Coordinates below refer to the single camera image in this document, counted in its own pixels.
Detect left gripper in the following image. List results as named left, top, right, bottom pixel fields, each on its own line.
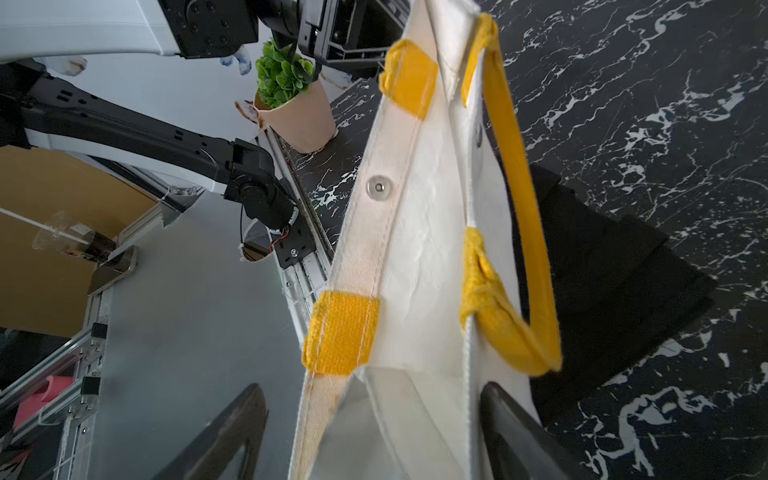
left=297, top=0, right=410, bottom=66

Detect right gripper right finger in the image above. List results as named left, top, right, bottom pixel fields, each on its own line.
left=480, top=382, right=594, bottom=479

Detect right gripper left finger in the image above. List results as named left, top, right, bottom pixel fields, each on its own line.
left=155, top=383, right=268, bottom=479

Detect cream bag yellow handles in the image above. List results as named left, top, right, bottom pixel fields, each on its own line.
left=289, top=1, right=563, bottom=479

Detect black canvas bag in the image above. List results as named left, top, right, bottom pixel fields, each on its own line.
left=530, top=165, right=716, bottom=424

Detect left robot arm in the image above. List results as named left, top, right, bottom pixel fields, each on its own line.
left=1, top=1, right=411, bottom=232

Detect green leafy plant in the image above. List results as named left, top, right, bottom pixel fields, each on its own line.
left=255, top=40, right=315, bottom=109

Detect tan round object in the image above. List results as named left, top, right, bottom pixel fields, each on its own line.
left=235, top=82, right=337, bottom=154

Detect smartphone on desk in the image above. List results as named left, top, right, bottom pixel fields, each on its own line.
left=88, top=246, right=139, bottom=297

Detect clear plastic cup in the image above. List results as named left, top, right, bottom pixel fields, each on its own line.
left=1, top=208, right=117, bottom=264

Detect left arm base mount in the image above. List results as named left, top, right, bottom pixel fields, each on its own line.
left=268, top=207, right=317, bottom=270

